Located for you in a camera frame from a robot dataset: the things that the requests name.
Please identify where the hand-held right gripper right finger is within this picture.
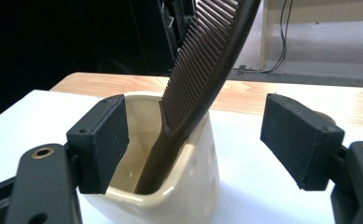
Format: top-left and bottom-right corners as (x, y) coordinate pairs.
(259, 92), (346, 191)

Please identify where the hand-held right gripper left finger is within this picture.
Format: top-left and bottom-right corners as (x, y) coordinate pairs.
(66, 93), (131, 195)

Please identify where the cream ceramic cup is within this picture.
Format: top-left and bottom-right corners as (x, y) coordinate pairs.
(82, 91), (220, 224)

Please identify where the brown comb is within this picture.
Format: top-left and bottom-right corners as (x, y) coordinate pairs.
(134, 0), (262, 195)

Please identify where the white table mat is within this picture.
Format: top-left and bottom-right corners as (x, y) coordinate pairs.
(0, 89), (363, 224)

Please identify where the beige desk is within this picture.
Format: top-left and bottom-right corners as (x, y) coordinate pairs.
(258, 0), (363, 71)

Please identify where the black metal stand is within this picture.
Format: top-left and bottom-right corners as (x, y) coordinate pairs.
(156, 0), (200, 68)

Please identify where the black cable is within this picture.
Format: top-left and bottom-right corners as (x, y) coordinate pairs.
(241, 0), (288, 74)
(262, 0), (294, 73)

